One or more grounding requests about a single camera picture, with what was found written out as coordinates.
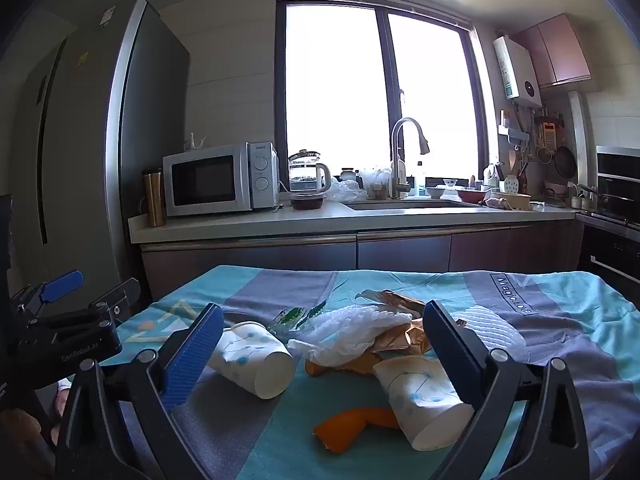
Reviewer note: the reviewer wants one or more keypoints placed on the orange peel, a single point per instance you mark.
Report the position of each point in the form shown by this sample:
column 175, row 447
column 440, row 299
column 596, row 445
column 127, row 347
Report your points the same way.
column 345, row 366
column 355, row 425

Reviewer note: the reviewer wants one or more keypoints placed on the black built-in oven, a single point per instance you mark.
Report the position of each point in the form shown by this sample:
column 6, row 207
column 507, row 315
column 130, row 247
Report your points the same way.
column 615, row 240

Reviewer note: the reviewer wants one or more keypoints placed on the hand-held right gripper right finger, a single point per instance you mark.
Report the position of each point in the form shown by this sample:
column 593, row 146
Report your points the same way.
column 450, row 355

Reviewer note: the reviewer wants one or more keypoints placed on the steel kitchen faucet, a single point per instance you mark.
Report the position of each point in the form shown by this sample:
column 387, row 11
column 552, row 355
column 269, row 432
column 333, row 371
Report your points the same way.
column 397, row 170

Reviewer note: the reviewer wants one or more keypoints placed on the beige baking dish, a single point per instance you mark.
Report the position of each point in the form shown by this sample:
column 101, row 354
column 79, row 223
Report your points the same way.
column 512, row 200

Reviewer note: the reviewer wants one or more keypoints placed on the hanging frying pan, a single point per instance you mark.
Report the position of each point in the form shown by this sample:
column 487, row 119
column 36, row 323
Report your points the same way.
column 565, row 160

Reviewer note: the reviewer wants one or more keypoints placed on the clear plastic bottle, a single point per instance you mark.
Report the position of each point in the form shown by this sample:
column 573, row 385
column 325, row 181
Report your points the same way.
column 421, row 182

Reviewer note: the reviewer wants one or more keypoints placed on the white water heater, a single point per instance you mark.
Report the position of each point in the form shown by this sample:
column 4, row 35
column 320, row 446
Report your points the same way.
column 517, row 70

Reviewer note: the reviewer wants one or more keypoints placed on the white plastic bag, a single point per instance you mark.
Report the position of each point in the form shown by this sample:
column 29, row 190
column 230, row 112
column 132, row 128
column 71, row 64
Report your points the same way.
column 350, row 335

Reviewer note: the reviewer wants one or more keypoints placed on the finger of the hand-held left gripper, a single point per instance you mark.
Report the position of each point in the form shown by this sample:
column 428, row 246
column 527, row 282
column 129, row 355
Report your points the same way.
column 120, row 300
column 60, row 283

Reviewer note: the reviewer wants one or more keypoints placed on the kitchen counter with cabinets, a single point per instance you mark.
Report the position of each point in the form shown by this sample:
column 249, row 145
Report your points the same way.
column 310, row 250

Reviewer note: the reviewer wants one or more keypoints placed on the kitchen sink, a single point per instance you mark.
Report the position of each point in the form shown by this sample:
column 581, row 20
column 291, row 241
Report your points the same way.
column 410, row 205

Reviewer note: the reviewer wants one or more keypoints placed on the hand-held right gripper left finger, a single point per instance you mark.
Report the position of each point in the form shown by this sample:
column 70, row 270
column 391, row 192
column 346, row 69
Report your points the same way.
column 192, row 360

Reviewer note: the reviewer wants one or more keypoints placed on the kitchen window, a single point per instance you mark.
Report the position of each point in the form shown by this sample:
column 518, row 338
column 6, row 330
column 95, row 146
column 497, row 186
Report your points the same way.
column 380, row 90

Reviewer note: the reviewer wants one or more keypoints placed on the clear plastic bags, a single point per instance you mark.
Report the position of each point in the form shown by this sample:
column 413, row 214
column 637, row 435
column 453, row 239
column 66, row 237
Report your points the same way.
column 345, row 190

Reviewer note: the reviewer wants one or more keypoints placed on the grey refrigerator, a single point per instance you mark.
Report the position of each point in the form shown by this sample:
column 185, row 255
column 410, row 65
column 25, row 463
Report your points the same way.
column 100, row 135

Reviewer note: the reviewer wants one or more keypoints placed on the dark lidded food container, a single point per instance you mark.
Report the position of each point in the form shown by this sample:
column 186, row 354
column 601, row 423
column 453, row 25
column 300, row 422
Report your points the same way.
column 306, row 202

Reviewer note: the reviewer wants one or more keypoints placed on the teal grey printed tablecloth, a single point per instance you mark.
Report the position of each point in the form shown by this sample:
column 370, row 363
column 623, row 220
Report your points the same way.
column 560, row 320

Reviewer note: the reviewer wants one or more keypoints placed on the green snack wrapper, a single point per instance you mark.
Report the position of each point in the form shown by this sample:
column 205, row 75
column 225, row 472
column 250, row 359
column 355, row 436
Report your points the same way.
column 292, row 317

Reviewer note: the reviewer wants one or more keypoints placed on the copper thermos tumbler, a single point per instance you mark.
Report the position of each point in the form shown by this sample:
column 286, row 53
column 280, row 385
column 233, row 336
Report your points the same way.
column 155, row 200

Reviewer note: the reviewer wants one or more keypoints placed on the white figurine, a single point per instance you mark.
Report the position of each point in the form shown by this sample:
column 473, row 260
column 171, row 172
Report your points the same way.
column 194, row 142

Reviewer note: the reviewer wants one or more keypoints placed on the white dotted paper cup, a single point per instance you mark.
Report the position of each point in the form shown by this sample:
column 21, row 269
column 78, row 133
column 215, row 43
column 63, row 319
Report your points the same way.
column 420, row 400
column 250, row 355

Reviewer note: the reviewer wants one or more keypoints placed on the white microwave oven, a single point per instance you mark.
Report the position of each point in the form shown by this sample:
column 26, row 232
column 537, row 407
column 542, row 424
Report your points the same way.
column 210, row 180

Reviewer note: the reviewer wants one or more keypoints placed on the glass electric kettle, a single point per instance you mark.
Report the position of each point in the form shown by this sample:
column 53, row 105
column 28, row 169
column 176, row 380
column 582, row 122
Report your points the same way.
column 305, row 175

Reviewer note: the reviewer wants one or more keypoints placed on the red bowl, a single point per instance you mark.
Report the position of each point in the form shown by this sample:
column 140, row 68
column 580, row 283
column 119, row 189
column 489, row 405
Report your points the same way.
column 471, row 196

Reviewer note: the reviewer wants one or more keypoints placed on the pink wall cabinet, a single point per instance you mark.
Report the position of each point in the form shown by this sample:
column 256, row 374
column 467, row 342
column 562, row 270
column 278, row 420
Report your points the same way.
column 555, row 52

